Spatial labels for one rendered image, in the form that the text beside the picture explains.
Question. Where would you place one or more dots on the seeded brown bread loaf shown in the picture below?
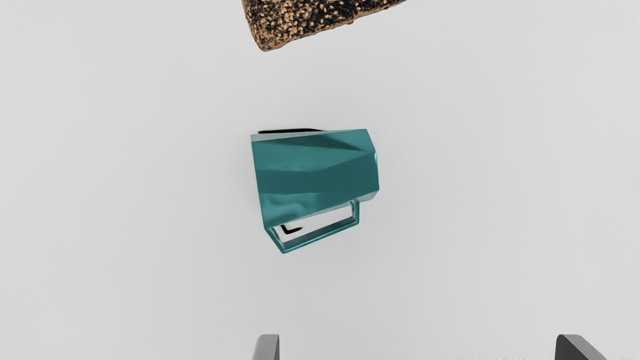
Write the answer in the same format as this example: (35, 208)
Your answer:
(300, 17)

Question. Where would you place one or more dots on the teal faceted mug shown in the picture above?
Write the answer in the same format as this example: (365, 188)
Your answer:
(312, 172)

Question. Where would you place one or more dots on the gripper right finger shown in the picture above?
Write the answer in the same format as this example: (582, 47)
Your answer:
(576, 350)

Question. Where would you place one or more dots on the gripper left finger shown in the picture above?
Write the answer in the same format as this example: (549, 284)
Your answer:
(267, 349)

